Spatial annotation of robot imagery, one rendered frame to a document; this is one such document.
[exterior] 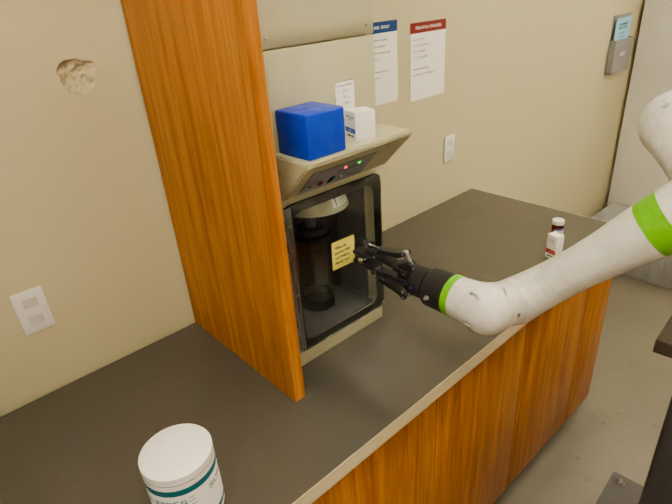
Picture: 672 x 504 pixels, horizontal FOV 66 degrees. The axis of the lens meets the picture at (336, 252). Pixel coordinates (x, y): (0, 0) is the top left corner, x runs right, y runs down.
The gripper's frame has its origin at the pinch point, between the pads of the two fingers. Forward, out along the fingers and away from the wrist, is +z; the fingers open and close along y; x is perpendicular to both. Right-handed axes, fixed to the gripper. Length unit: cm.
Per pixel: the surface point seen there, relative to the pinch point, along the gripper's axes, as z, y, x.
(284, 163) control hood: 0.9, 30.2, 20.9
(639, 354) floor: -23, -121, -172
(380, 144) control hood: -5.8, 30.0, -0.4
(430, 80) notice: 49, 26, -86
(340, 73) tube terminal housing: 5.5, 44.2, -0.2
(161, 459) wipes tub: -11, -11, 63
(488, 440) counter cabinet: -21, -72, -30
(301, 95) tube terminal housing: 5.4, 41.5, 11.3
